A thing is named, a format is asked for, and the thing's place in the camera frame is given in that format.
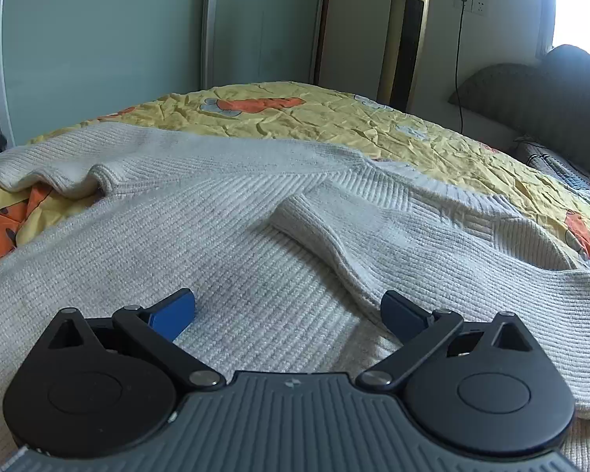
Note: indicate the patterned pillow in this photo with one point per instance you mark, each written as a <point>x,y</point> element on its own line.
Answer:
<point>560,167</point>

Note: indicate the gold tower fan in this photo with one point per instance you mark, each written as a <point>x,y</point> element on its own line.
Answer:
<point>405,34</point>

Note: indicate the white knit sweater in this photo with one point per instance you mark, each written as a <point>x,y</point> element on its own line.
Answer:
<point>226,231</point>

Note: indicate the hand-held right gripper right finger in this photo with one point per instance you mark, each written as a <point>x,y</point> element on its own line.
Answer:
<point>398,315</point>

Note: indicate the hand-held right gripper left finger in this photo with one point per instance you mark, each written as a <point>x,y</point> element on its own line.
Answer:
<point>173,315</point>

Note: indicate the yellow printed bed quilt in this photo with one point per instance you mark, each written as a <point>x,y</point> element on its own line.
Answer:
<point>324,118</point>

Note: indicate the white wall socket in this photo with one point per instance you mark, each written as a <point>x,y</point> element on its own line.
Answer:
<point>471,5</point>

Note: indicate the dark padded headboard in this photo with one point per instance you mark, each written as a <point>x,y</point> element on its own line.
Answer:
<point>545,93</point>

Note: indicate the glass wardrobe sliding door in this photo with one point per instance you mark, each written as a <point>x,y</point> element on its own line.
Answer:
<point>103,34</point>

